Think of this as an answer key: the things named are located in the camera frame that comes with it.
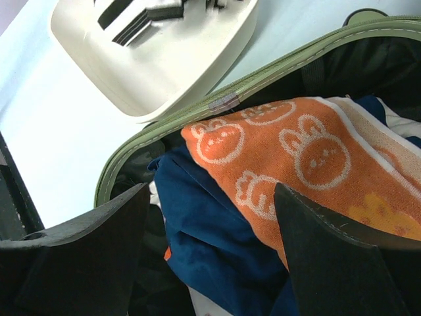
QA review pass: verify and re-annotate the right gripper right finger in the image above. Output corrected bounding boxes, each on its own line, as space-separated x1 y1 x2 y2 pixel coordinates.
274 183 420 315

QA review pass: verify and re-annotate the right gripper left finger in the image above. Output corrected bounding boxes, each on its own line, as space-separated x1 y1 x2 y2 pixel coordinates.
1 184 149 315

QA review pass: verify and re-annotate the orange bunny pattern towel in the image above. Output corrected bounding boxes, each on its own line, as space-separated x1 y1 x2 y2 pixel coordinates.
181 97 420 262

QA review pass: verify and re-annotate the green hard-shell suitcase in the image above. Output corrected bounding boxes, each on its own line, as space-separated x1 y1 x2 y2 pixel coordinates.
93 9 420 206

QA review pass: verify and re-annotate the white rectangular plastic basin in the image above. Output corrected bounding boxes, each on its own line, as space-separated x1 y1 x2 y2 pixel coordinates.
50 1 258 123

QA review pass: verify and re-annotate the black white striped garment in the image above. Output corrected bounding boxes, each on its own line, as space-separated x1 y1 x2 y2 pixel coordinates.
84 1 249 47

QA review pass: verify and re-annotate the navy blue garment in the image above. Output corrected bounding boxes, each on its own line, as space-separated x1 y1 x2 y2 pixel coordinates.
147 95 421 316

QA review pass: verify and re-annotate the white orange patterned cloth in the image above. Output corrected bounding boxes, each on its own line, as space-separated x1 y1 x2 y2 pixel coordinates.
147 97 421 316

